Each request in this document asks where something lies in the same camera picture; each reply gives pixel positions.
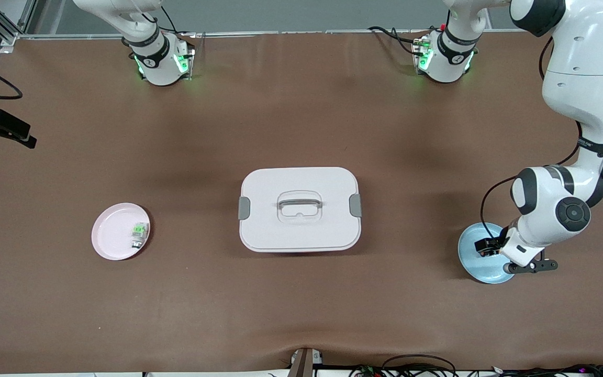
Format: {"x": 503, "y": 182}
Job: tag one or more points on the green push button switch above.
{"x": 140, "y": 229}

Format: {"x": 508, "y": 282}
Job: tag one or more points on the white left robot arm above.
{"x": 579, "y": 63}

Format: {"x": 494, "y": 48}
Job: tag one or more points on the light blue plate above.
{"x": 471, "y": 262}

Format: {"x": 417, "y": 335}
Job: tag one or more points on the white lidded storage box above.
{"x": 301, "y": 230}

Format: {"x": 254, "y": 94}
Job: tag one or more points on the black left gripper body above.
{"x": 495, "y": 245}

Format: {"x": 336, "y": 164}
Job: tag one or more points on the brown table mat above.
{"x": 301, "y": 293}

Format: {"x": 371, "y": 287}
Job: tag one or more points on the brown camera mount post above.
{"x": 301, "y": 364}

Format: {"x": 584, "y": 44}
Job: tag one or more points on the pink plate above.
{"x": 110, "y": 233}

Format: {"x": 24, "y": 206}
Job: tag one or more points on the silver table edge rail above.
{"x": 71, "y": 36}

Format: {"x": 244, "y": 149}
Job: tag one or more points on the grey box latch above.
{"x": 355, "y": 205}
{"x": 244, "y": 208}

